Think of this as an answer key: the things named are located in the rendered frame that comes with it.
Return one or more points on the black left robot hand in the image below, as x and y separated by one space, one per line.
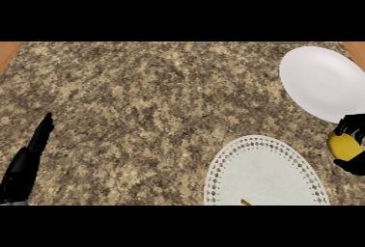
24 162

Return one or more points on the yellow lemon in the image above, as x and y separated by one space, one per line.
345 146

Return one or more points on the white lace-edged placemat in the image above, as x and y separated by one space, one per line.
264 173

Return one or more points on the white round plate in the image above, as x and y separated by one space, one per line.
323 83

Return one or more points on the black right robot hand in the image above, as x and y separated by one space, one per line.
354 126

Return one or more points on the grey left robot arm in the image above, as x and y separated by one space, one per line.
14 203

